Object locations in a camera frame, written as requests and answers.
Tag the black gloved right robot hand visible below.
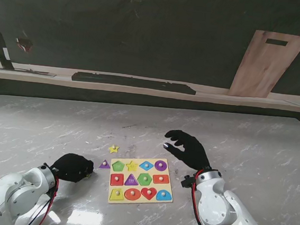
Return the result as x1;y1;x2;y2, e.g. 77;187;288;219
161;129;215;173

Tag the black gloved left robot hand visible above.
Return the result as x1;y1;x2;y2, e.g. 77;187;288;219
49;151;95;185

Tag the purple circle puzzle piece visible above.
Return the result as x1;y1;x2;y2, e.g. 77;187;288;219
153;159;168;173

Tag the orange rectangle puzzle piece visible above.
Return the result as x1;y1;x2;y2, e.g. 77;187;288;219
152;173;171;186

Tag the red square puzzle piece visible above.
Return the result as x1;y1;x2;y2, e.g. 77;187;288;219
110;172;125;187

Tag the blue diamond puzzle piece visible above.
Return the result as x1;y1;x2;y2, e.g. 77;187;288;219
139;159;154;171

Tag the blue semicircle puzzle piece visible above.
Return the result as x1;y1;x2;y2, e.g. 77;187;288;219
156;189;174;202

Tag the yellow trapezoid puzzle piece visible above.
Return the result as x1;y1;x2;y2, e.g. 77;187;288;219
108;187;125;202

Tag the green hexagon puzzle piece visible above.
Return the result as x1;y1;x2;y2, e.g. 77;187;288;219
137;172;153;187

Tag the red heart puzzle piece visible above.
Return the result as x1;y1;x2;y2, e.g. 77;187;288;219
140;186;158;201

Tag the wooden shape puzzle board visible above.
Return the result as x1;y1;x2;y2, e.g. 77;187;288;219
107;153;177;210

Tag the purple triangle puzzle piece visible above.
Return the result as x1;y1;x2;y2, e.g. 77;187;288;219
98;159;112;171

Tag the yellow star puzzle piece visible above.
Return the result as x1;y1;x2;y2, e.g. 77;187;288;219
108;143;120;155

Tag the wooden cutting board with slot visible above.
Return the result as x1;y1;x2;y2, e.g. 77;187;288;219
226;27;300;102

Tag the light wooden shelf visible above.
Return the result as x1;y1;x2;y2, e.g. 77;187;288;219
0;60;300;116

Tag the black keyboard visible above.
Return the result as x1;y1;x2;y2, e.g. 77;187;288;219
70;70;197;96

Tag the flat thin tray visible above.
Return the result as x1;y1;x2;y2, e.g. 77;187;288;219
0;66;57;78

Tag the red and black object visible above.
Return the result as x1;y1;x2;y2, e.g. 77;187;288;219
14;37;34;53

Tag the black bottle-shaped stand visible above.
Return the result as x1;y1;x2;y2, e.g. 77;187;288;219
0;17;19;70

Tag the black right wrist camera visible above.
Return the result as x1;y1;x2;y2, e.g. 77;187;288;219
180;175;196;189

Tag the red left arm cable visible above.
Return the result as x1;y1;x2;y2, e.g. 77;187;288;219
26;174;61;225

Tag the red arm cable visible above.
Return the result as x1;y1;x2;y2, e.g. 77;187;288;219
26;174;61;225
188;172;221;225

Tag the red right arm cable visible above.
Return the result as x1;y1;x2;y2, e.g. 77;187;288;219
188;172;221;225

